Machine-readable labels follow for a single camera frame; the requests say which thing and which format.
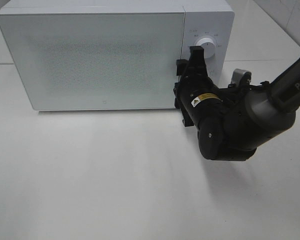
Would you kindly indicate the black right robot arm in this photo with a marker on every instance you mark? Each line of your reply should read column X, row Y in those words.
column 233, row 122

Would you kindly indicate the white microwave oven body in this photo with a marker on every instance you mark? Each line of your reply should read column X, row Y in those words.
column 200, row 18

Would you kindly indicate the upper white power knob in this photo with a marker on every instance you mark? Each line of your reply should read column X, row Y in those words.
column 209, row 44

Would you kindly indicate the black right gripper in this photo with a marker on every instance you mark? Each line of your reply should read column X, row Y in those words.
column 201, row 102

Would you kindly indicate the white microwave door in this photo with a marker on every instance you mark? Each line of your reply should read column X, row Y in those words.
column 95, row 61

